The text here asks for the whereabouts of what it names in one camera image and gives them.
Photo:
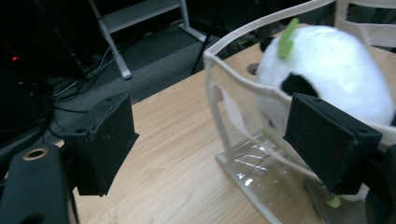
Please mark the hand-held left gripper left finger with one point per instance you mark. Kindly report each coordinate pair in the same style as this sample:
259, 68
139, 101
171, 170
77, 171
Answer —
102, 146

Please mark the round grey table grommet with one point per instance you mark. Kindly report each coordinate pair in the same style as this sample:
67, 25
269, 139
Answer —
253, 69

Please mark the clear plastic bag white trim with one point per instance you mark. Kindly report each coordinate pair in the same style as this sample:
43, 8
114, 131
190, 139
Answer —
249, 174

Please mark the white metal stand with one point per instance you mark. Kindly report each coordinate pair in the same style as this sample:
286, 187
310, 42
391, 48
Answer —
137, 14

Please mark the panda plush toy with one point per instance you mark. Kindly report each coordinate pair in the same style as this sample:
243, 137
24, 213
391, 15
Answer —
330, 68

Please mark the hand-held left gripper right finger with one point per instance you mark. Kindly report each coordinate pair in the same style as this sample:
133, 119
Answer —
327, 146

